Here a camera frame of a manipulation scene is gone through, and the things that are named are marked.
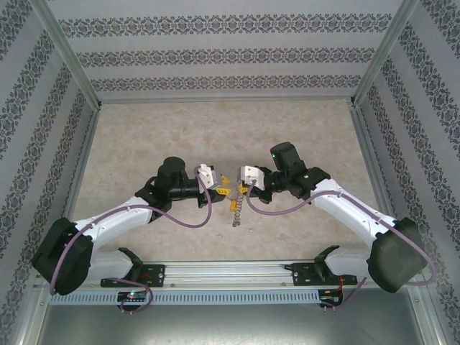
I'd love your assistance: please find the grey metal sheet panel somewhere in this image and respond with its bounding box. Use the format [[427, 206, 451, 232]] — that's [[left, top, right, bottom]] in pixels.
[[21, 303, 443, 345]]

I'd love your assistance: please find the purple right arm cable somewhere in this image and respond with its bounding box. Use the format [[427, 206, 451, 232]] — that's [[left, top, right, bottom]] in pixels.
[[244, 181, 439, 313]]

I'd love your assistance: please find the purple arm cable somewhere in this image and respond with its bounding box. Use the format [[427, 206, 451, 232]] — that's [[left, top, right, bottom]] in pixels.
[[48, 165, 213, 313], [244, 181, 439, 313]]

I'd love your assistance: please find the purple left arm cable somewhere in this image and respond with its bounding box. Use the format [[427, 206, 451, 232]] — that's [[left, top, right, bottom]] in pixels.
[[48, 165, 213, 313]]

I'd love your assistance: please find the aluminium table edge rail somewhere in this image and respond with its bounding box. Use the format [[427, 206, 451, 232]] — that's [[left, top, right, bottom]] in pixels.
[[60, 106, 102, 224], [351, 103, 407, 224]]

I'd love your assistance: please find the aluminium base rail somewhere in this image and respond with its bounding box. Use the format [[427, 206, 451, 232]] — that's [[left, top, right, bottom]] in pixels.
[[34, 261, 425, 288]]

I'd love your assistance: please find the slotted grey cable duct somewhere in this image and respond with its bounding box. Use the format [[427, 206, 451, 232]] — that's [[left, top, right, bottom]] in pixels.
[[48, 289, 321, 305]]

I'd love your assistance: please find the aluminium frame post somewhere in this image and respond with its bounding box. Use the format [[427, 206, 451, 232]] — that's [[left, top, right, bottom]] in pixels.
[[350, 0, 421, 107], [30, 0, 103, 109]]

